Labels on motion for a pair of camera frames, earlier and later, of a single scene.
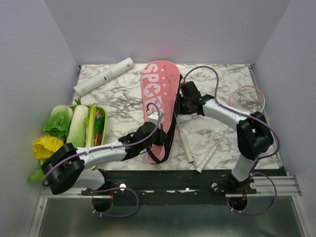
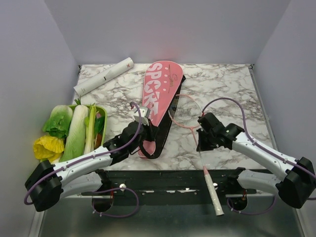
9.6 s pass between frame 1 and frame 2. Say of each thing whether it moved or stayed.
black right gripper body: moved
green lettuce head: stayed
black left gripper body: moved
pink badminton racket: moved
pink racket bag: moved
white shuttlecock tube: stayed
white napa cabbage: stayed
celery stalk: stayed
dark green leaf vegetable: stayed
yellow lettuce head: stayed
